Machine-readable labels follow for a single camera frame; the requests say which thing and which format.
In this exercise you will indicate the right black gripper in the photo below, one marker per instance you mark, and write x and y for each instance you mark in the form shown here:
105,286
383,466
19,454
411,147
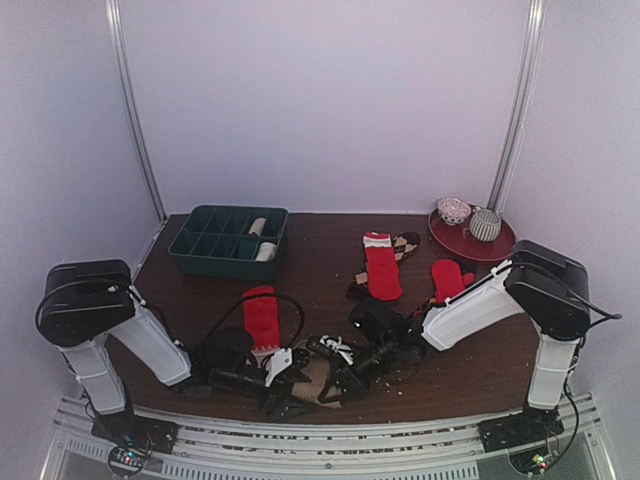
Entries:
347,377

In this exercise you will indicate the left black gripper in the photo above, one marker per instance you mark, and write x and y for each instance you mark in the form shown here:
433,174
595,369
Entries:
278,411

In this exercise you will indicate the beige sock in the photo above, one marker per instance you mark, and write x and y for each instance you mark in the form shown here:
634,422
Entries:
257,226
318,371

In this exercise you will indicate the red sock near left arm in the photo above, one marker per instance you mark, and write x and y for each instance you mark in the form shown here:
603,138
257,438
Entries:
261,319

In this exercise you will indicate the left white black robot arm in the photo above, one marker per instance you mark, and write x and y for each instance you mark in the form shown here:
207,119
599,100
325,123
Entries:
86,303

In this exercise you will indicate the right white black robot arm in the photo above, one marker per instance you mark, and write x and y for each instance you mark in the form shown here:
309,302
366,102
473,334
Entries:
552,290

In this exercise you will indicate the red sock with white cuff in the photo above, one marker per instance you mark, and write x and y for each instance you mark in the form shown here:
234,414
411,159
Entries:
382,268

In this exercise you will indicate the red sock on right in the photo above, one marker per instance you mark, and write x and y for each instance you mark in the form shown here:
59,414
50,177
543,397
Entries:
449,279

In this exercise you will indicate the argyle sock at back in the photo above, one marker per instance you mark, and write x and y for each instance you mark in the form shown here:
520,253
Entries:
404,244

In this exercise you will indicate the green divided organizer tray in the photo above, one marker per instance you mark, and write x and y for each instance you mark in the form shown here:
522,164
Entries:
213,242

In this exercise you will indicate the red plate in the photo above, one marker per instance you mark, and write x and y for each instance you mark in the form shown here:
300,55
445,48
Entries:
459,241

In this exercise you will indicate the white dotted bowl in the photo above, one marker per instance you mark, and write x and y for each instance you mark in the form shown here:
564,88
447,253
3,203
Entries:
453,211

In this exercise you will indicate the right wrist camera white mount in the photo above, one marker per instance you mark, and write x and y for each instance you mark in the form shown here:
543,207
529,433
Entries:
331,347

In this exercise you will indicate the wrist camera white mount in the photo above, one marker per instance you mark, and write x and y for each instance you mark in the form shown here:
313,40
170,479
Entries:
331,347
286,365

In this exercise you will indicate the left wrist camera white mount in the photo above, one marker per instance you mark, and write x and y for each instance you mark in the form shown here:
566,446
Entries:
286,365

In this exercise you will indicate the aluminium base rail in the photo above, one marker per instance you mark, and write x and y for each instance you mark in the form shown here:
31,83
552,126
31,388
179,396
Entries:
210,448

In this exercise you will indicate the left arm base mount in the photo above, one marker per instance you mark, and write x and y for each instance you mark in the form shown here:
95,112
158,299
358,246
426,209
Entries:
135,439

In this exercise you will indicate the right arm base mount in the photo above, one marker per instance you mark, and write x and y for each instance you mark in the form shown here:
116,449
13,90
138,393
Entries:
526,435

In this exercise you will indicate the right aluminium frame post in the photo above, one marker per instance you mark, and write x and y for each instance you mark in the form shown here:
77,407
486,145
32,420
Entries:
525,86

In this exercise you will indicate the aluminium frame post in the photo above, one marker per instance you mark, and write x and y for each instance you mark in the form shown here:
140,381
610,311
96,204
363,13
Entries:
525,86
116,32

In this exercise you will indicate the left aluminium frame post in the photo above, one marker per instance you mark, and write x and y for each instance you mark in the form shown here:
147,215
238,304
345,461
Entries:
116,32

